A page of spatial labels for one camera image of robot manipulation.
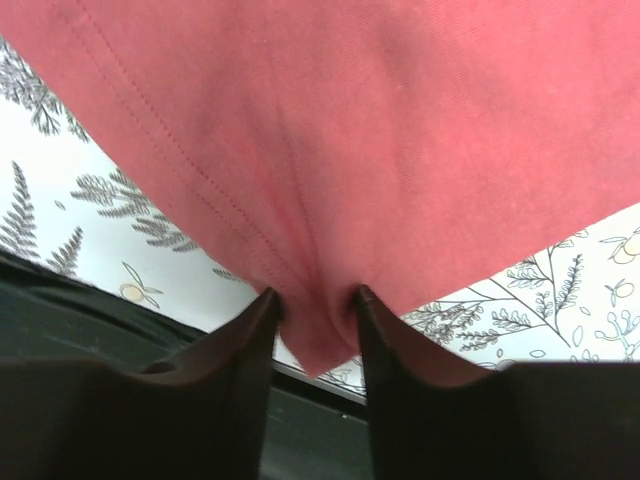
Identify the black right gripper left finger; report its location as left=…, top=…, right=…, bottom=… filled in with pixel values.
left=1, top=290, right=280, bottom=479

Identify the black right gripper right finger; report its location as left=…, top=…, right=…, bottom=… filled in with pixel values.
left=354, top=286, right=639, bottom=479

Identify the dusty pink t shirt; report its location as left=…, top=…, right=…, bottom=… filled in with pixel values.
left=1, top=1, right=639, bottom=377

